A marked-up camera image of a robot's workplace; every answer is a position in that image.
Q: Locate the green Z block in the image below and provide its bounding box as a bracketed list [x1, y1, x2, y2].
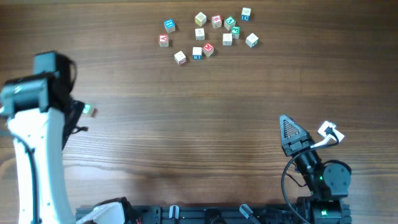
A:
[82, 104, 95, 117]

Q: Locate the plain block green side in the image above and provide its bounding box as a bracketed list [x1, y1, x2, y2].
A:
[246, 33, 259, 48]

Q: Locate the red A block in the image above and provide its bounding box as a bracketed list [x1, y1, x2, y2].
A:
[159, 34, 169, 47]

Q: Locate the yellow 3 block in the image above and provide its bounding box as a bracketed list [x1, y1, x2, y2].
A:
[223, 33, 233, 46]

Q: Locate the green E block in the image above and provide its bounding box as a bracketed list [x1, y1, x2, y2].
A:
[231, 26, 241, 39]

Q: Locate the plain block red side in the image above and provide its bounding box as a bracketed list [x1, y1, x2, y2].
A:
[174, 51, 187, 65]

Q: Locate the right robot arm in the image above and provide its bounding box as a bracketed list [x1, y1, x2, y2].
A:
[279, 114, 352, 223]

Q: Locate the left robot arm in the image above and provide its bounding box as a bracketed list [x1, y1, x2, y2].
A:
[1, 51, 141, 223]

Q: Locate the red M block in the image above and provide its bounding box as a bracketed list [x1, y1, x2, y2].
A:
[201, 42, 215, 57]

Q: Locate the plain block blue side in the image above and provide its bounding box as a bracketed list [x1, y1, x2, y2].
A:
[192, 47, 203, 60]

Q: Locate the green V block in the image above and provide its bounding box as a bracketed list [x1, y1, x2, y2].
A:
[224, 16, 236, 31]

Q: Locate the blue picture block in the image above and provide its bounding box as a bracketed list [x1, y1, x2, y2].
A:
[164, 19, 176, 33]

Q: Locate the blue C block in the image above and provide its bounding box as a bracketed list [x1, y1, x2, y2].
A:
[241, 7, 251, 21]

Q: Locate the red 9 block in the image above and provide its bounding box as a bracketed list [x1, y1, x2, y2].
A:
[211, 15, 223, 29]

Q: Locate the plain centre block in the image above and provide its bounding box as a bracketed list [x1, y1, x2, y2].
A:
[195, 28, 205, 40]

